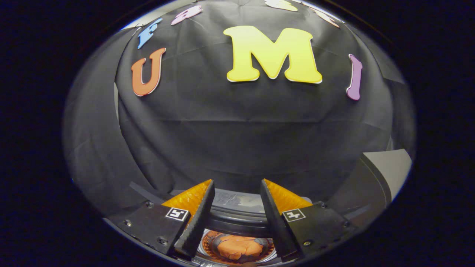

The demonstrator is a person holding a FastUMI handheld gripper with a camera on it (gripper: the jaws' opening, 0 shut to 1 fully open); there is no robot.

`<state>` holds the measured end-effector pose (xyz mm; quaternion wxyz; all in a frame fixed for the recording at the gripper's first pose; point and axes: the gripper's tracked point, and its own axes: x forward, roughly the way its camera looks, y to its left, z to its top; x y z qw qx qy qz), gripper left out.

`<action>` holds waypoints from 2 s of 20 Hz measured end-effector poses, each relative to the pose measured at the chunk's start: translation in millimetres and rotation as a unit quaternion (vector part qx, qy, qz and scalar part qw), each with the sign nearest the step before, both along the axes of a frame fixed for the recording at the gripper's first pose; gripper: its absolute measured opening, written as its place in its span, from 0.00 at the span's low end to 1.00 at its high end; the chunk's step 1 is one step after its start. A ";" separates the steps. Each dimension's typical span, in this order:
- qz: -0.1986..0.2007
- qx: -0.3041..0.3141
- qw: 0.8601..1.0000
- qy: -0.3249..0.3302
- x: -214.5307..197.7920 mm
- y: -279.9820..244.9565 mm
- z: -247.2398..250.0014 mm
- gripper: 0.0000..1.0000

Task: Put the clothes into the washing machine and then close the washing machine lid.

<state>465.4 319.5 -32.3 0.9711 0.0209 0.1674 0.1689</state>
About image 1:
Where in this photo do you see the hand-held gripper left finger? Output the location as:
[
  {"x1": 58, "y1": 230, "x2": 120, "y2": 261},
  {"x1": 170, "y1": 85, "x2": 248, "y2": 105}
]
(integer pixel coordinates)
[{"x1": 106, "y1": 179, "x2": 216, "y2": 260}]

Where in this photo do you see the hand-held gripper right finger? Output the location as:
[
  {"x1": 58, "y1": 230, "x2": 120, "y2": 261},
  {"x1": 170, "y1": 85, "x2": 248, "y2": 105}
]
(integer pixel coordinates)
[{"x1": 260, "y1": 179, "x2": 358, "y2": 260}]

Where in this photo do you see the dark washing machine lid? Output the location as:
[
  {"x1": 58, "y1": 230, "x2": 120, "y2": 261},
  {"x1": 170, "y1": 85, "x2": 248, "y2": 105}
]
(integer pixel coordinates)
[{"x1": 129, "y1": 181, "x2": 371, "y2": 238}]

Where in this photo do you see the orange shirt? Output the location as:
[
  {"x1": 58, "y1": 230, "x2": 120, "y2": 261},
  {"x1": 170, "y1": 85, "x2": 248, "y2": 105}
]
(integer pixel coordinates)
[{"x1": 216, "y1": 235, "x2": 265, "y2": 260}]

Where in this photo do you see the black backdrop cloth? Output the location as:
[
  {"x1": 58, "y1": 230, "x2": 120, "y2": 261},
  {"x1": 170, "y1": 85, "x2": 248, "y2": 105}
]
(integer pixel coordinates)
[{"x1": 63, "y1": 0, "x2": 415, "y2": 215}]

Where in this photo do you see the beige cabinet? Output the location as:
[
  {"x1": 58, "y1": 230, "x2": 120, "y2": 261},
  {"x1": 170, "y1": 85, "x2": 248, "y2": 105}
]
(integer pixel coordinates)
[{"x1": 327, "y1": 148, "x2": 412, "y2": 223}]

